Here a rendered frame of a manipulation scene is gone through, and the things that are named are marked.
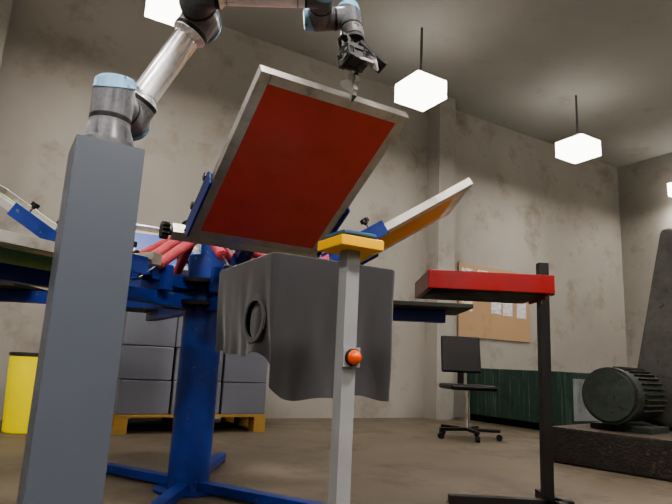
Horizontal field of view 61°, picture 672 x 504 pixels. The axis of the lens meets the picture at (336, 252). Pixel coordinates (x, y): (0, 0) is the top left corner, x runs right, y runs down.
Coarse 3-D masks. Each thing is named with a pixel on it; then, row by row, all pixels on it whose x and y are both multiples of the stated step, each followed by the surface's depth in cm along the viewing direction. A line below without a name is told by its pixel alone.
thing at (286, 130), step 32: (288, 96) 189; (256, 128) 196; (288, 128) 199; (320, 128) 202; (256, 160) 206; (288, 160) 210; (224, 192) 215; (256, 192) 219; (224, 224) 228; (256, 224) 232
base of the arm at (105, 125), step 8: (96, 112) 160; (104, 112) 160; (112, 112) 160; (88, 120) 161; (96, 120) 159; (104, 120) 159; (112, 120) 160; (120, 120) 161; (128, 120) 164; (88, 128) 158; (96, 128) 158; (104, 128) 158; (112, 128) 159; (120, 128) 160; (128, 128) 164; (88, 136) 157; (96, 136) 156; (104, 136) 157; (112, 136) 158; (120, 136) 159; (128, 136) 163; (128, 144) 161
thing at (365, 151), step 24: (336, 120) 201; (360, 120) 203; (384, 120) 206; (336, 144) 209; (360, 144) 212; (312, 168) 216; (336, 168) 219; (360, 168) 221; (288, 192) 222; (312, 192) 225; (336, 192) 229; (288, 216) 233; (312, 216) 236; (264, 240) 241; (288, 240) 244; (312, 240) 248
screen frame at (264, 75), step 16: (256, 80) 182; (272, 80) 183; (288, 80) 184; (304, 80) 189; (256, 96) 186; (320, 96) 192; (336, 96) 193; (240, 112) 192; (368, 112) 202; (384, 112) 203; (400, 112) 207; (240, 128) 194; (400, 128) 211; (384, 144) 215; (224, 160) 203; (224, 176) 209; (368, 176) 226; (208, 192) 213; (352, 192) 231; (208, 208) 219; (336, 224) 243; (224, 240) 235; (240, 240) 237; (256, 240) 240; (320, 240) 249
